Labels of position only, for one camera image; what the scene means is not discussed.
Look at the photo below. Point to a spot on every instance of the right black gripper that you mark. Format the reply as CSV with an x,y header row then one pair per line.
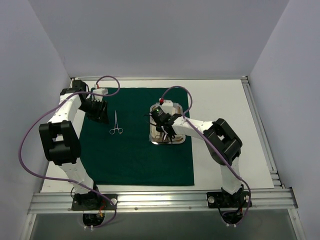
x,y
164,124

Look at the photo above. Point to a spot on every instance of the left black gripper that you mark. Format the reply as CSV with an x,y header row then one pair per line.
x,y
99,110

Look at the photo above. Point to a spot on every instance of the silver instrument tray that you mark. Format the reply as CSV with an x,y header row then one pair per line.
x,y
178,108

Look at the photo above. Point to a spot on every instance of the green surgical cloth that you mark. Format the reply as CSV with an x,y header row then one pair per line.
x,y
130,158

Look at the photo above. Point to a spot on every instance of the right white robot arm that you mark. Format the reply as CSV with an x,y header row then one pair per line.
x,y
222,142

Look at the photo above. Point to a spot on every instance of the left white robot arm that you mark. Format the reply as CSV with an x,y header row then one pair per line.
x,y
59,139

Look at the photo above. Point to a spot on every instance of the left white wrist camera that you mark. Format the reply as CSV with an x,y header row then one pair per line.
x,y
100,91

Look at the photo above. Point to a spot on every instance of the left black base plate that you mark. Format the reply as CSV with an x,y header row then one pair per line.
x,y
89,202

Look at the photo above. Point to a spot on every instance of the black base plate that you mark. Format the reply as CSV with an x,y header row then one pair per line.
x,y
224,200
89,202

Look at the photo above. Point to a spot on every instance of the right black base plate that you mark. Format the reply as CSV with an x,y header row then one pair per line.
x,y
224,200

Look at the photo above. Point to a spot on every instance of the aluminium right side rail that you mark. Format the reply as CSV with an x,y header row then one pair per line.
x,y
262,134

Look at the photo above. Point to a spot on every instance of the aluminium rail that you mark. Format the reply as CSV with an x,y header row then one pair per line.
x,y
262,134
165,201

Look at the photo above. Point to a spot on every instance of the aluminium front rail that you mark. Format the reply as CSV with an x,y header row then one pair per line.
x,y
165,201

